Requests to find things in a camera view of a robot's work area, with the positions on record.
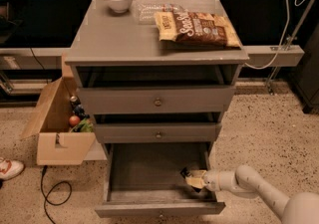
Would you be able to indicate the green snack bag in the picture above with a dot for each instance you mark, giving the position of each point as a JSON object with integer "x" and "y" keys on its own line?
{"x": 84, "y": 125}

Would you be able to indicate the red apple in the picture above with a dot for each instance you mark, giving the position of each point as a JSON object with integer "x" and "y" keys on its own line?
{"x": 74, "y": 120}

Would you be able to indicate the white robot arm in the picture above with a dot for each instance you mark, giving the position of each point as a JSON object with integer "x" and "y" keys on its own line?
{"x": 245, "y": 181}

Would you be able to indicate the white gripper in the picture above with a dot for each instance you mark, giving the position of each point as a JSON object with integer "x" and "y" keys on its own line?
{"x": 212, "y": 180}

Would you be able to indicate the grey top drawer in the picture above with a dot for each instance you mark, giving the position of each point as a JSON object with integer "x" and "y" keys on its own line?
{"x": 155, "y": 100}

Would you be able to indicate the open cardboard box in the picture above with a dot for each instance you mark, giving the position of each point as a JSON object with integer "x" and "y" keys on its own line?
{"x": 49, "y": 121}

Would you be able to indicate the grey open bottom drawer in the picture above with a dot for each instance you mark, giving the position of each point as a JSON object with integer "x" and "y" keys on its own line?
{"x": 144, "y": 179}

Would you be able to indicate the grey middle drawer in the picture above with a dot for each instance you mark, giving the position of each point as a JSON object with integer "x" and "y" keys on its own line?
{"x": 156, "y": 132}

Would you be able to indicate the white and orange sneaker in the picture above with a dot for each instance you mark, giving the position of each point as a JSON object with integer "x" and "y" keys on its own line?
{"x": 10, "y": 168}

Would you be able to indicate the brown sea salt chip bag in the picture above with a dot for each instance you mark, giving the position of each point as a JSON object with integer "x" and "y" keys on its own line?
{"x": 196, "y": 28}

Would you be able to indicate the dark soda can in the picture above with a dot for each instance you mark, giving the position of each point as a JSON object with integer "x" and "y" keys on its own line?
{"x": 74, "y": 100}

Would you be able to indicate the grey wooden drawer cabinet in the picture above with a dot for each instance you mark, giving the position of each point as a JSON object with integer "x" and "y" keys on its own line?
{"x": 114, "y": 51}

